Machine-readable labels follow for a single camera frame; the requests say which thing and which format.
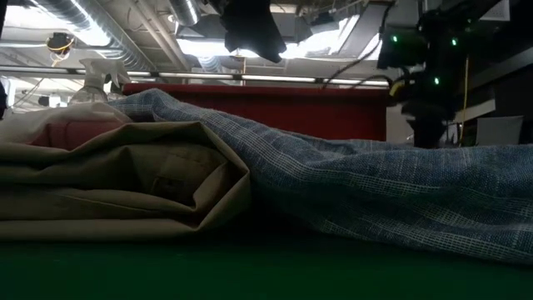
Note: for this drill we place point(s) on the blue striped shirt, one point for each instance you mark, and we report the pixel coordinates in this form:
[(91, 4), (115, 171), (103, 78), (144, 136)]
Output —
[(375, 187)]

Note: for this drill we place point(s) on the khaki trousers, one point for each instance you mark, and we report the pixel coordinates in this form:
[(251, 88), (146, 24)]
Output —
[(125, 187)]

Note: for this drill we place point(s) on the maroon garment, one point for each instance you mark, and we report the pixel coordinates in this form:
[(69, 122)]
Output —
[(75, 135)]

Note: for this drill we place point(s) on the white garment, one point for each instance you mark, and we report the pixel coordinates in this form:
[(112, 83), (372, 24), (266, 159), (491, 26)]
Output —
[(50, 121)]

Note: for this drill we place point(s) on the red plastic laundry bin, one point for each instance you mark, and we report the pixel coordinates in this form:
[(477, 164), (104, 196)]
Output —
[(291, 112)]

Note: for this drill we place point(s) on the bright ceiling light panel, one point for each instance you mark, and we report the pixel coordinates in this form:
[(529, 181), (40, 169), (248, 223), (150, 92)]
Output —
[(200, 48)]

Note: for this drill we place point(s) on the clear plastic spray bottle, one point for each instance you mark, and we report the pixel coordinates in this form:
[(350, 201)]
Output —
[(98, 79)]

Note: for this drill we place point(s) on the round silver duct pipe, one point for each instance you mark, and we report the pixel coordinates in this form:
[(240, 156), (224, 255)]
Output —
[(185, 12)]

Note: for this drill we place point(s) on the silver ventilation duct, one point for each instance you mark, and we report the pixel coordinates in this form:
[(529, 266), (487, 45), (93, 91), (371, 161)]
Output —
[(108, 37)]

